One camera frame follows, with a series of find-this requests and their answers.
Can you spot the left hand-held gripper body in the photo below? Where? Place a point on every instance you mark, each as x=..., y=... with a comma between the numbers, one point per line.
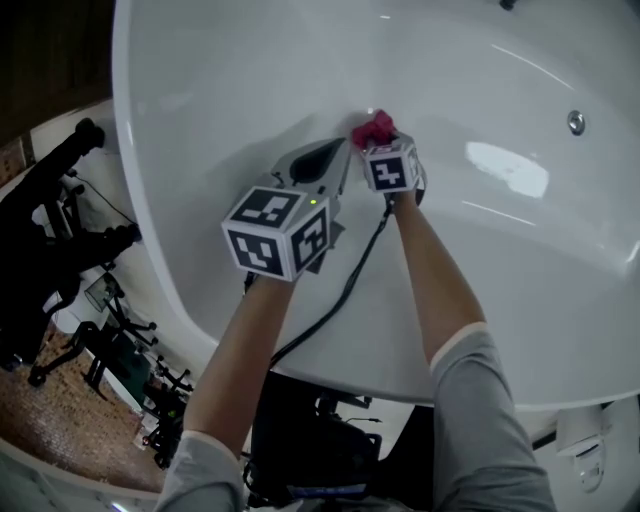
x=270, y=230

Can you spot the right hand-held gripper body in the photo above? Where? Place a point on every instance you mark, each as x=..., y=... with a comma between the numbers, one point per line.
x=390, y=170

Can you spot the red cleaning cloth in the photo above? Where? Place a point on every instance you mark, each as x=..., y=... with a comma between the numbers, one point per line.
x=375, y=127

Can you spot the white bathtub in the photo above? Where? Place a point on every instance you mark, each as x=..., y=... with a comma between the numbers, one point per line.
x=450, y=275

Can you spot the person's right forearm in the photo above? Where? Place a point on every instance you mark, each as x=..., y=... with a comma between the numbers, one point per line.
x=435, y=280

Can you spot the person's left forearm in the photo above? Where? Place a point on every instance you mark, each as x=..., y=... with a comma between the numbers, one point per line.
x=240, y=360

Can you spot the chrome overflow drain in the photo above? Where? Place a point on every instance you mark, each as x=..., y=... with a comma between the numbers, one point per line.
x=576, y=122

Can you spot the black tripod equipment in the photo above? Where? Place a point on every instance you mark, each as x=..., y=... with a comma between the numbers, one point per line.
x=167, y=405

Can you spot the person's black trousers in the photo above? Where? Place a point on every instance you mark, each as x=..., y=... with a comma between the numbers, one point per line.
x=410, y=450

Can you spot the brown wooden cabinet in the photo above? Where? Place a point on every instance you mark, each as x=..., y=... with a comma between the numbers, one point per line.
x=55, y=60

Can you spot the grey long-sleeved shirt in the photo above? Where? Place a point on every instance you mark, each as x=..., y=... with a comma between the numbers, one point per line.
x=485, y=430

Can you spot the black chest camera mount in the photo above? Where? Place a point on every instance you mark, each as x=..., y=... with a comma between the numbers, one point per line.
x=320, y=450

